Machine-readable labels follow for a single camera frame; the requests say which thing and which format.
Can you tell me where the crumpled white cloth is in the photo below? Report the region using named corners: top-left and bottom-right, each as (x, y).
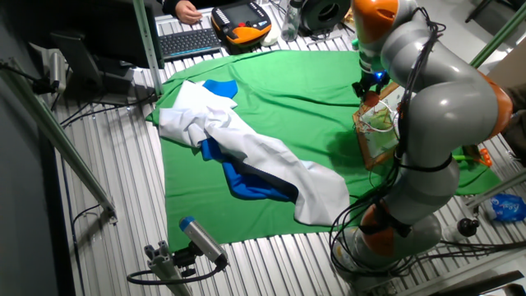
top-left (158, 80), bottom-right (351, 227)

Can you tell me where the green metal frame post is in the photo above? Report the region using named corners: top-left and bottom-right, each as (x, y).
top-left (131, 0), bottom-right (165, 98)

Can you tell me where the black round fan housing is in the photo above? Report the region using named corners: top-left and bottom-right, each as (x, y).
top-left (298, 0), bottom-right (353, 37)

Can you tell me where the green metal frame beam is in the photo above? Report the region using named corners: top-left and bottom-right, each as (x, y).
top-left (0, 57), bottom-right (119, 225)
top-left (468, 2), bottom-right (526, 71)

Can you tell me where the silver camera on stand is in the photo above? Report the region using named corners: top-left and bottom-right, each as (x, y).
top-left (48, 49), bottom-right (69, 94)

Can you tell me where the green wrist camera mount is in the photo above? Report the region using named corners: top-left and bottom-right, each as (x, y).
top-left (356, 49), bottom-right (390, 76)

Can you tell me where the green stick with orange end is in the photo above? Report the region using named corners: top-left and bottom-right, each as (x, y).
top-left (451, 146), bottom-right (493, 168)

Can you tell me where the aluminium profile camera mount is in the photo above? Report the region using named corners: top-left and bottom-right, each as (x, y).
top-left (143, 240), bottom-right (194, 296)

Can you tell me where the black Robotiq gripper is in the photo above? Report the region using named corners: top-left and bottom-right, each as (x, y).
top-left (351, 69), bottom-right (391, 100)

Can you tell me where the clear bottle with black cap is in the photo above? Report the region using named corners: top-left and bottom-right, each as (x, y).
top-left (442, 217), bottom-right (481, 243)

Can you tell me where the dark sleeved person forearm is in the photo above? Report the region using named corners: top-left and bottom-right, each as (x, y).
top-left (160, 0), bottom-right (184, 16)

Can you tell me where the silver camera with blue cap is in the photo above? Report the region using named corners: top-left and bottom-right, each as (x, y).
top-left (178, 215), bottom-right (230, 268)

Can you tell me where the green table cloth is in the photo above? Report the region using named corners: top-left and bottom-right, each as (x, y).
top-left (145, 49), bottom-right (503, 252)

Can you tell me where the wooden frame tray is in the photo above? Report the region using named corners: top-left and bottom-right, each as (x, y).
top-left (352, 81), bottom-right (406, 170)

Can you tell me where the clear plastic water bottle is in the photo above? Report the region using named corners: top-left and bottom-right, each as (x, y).
top-left (280, 0), bottom-right (304, 43)

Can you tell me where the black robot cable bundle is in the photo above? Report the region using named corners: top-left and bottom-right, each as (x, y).
top-left (328, 7), bottom-right (526, 280)

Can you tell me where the brown cardboard sheet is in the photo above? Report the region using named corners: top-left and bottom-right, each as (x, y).
top-left (487, 39), bottom-right (526, 90)

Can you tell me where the black keyboard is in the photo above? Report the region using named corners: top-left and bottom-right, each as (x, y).
top-left (158, 27), bottom-right (223, 62)

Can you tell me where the black office chair base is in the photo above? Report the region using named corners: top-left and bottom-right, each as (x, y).
top-left (464, 0), bottom-right (526, 25)

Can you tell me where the blue plastic bag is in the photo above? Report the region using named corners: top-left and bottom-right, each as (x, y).
top-left (484, 192), bottom-right (526, 223)

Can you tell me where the orange black teach pendant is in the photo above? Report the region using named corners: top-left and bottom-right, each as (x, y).
top-left (210, 0), bottom-right (273, 47)

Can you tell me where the blue cloth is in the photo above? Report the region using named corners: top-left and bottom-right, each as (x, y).
top-left (200, 79), bottom-right (300, 203)

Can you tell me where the black camera cable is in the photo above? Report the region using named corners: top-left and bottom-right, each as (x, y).
top-left (126, 261), bottom-right (227, 286)

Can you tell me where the black computer monitor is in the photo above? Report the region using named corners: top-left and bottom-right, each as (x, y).
top-left (12, 0), bottom-right (165, 106)

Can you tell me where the aluminium frame beam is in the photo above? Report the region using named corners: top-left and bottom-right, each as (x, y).
top-left (464, 170), bottom-right (526, 209)

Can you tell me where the bare person hand at keyboard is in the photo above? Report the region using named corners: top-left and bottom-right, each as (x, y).
top-left (174, 0), bottom-right (203, 25)

